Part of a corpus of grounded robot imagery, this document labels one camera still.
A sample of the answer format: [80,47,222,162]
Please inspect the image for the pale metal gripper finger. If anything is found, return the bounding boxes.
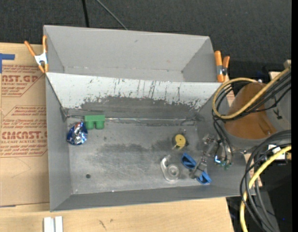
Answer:
[201,133,216,154]
[188,155,208,179]

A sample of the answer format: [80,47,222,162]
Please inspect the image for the clear plastic tape dispenser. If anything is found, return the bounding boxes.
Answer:
[159,154,182,182]

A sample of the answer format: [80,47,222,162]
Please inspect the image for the yellow and black round tool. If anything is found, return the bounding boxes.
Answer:
[171,129,189,150]

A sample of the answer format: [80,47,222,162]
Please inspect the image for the grey metal bin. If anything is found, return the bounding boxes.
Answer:
[43,25,246,213]

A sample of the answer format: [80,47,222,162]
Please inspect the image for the green toy brick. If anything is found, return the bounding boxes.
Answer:
[84,115,106,131]

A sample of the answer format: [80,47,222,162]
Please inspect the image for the blue and silver foil packet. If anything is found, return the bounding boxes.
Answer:
[66,122,88,145]

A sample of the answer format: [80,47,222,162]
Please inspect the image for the brown cardboard board red print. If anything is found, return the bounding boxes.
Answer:
[0,42,51,208]

